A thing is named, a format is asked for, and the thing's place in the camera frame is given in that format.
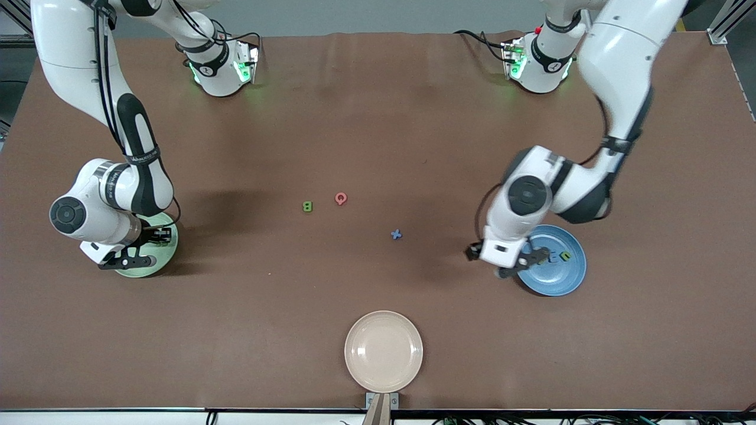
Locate black base power cable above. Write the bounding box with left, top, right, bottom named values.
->
left=174, top=12, right=263, bottom=63
left=454, top=28, right=523, bottom=64

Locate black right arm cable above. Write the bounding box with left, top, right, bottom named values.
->
left=92, top=0, right=181, bottom=228

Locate brown table mat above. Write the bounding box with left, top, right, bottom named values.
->
left=0, top=31, right=756, bottom=411

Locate blue plate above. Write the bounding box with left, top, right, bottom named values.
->
left=517, top=224, right=587, bottom=297

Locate light green plate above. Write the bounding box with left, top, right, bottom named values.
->
left=112, top=211, right=179, bottom=279

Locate white table edge strip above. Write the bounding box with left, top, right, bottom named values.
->
left=0, top=407, right=756, bottom=425

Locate beige plate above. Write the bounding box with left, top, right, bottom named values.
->
left=344, top=310, right=424, bottom=394

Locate metal camera pole bracket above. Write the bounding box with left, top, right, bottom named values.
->
left=364, top=392, right=400, bottom=425

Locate aluminium frame profile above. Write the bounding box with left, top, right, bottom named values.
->
left=707, top=0, right=756, bottom=45
left=0, top=0, right=37, bottom=49

